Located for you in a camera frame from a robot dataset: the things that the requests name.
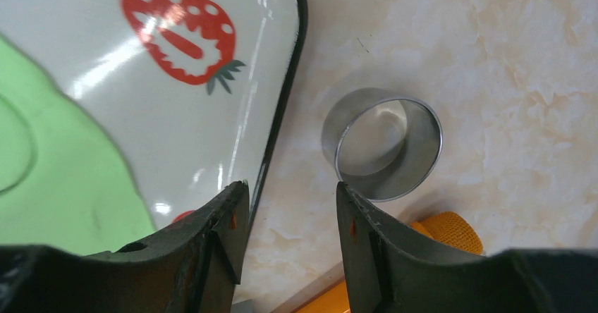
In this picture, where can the green dough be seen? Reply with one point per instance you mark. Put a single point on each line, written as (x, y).
(63, 181)

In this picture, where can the metal ring cutter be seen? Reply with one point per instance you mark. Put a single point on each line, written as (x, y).
(380, 143)

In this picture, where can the white strawberry tray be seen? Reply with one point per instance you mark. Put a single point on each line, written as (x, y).
(187, 90)

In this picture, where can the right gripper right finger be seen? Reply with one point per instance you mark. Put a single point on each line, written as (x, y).
(390, 267)

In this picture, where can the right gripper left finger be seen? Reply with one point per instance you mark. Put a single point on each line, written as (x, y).
(192, 265)

